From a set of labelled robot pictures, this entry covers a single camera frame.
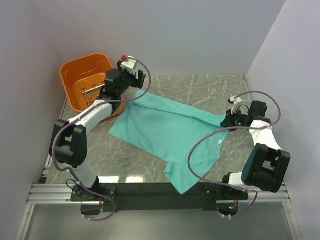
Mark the orange plastic basket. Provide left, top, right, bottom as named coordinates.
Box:
left=60, top=53, right=113, bottom=114

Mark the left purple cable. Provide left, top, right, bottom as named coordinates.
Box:
left=52, top=56, right=152, bottom=222

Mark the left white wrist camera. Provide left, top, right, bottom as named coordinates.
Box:
left=117, top=55, right=138, bottom=75

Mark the aluminium frame rail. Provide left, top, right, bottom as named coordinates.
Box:
left=26, top=162, right=76, bottom=205

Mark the purple cable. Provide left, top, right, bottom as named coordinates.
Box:
left=52, top=56, right=152, bottom=222
left=187, top=90, right=283, bottom=219

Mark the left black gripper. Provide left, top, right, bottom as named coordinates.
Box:
left=117, top=61, right=147, bottom=97

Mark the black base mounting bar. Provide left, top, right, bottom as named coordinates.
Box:
left=69, top=181, right=250, bottom=217

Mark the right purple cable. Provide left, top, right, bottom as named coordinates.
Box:
left=187, top=90, right=283, bottom=219

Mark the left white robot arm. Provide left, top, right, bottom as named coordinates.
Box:
left=49, top=67, right=147, bottom=201

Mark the teal t-shirt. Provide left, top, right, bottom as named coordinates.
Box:
left=109, top=90, right=229, bottom=195

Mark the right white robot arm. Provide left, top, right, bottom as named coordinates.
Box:
left=219, top=97, right=291, bottom=200

